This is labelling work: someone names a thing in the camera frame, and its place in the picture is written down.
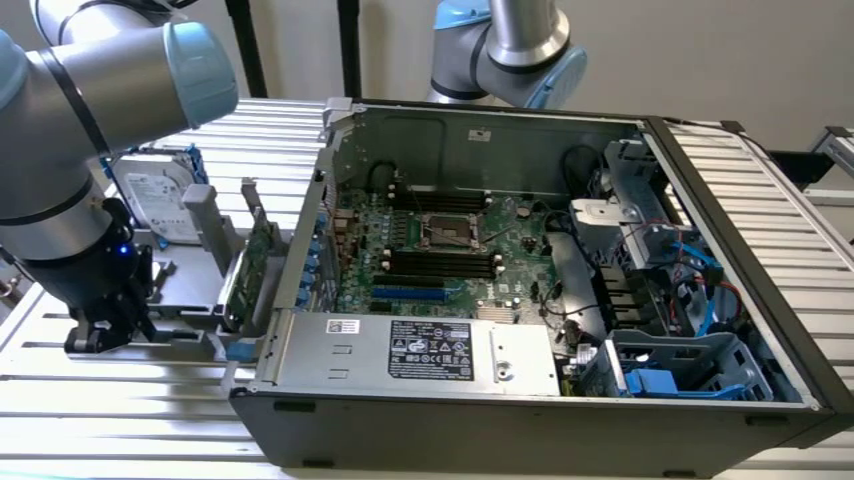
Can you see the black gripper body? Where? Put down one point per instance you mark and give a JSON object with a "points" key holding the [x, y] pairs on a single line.
{"points": [[93, 280]]}

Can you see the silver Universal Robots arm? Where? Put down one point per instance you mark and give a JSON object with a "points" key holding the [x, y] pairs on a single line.
{"points": [[120, 75]]}

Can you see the blue expansion slot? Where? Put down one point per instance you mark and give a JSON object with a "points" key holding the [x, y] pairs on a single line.
{"points": [[408, 294]]}

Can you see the black expansion slot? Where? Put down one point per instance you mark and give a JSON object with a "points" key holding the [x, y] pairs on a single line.
{"points": [[407, 280]]}

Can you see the black RAM slot bank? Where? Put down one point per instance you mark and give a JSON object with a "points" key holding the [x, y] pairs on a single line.
{"points": [[436, 199], [443, 262]]}

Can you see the grey parts rack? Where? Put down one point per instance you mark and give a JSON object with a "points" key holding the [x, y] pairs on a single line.
{"points": [[193, 300]]}

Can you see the blue plastic clip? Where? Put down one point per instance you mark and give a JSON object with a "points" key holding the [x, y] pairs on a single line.
{"points": [[241, 351]]}

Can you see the silver hard disk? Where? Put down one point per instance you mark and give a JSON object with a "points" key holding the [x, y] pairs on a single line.
{"points": [[156, 195]]}

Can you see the green graphics card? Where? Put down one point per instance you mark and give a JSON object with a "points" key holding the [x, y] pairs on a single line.
{"points": [[256, 260]]}

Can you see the blue disk carrier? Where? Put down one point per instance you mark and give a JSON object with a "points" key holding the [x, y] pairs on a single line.
{"points": [[194, 165]]}

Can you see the silver power supply box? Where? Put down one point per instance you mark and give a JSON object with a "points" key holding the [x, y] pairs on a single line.
{"points": [[373, 360]]}

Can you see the metal CPU socket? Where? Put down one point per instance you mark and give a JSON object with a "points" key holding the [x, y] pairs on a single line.
{"points": [[445, 231]]}

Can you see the black open PC case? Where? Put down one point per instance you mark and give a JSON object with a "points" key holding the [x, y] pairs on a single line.
{"points": [[467, 430]]}

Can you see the silver chipset heatsink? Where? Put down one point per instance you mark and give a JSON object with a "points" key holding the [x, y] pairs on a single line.
{"points": [[497, 315]]}

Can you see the CPU socket locking lever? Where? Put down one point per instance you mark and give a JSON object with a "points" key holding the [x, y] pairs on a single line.
{"points": [[496, 236]]}

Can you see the green motherboard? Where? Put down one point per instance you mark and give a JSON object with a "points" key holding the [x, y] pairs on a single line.
{"points": [[520, 280]]}

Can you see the metal disk bay cage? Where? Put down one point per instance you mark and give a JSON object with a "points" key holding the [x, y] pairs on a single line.
{"points": [[633, 200]]}

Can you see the grey plastic disk bay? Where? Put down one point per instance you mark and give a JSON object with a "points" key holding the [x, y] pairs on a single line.
{"points": [[693, 360]]}

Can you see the black frame pole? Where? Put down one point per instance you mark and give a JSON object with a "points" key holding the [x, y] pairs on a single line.
{"points": [[349, 45], [246, 45]]}

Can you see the black box bracket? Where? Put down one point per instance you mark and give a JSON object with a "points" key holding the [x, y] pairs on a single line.
{"points": [[796, 166]]}

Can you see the aluminium frame profile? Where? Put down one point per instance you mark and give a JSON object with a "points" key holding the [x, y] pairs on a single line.
{"points": [[834, 150]]}

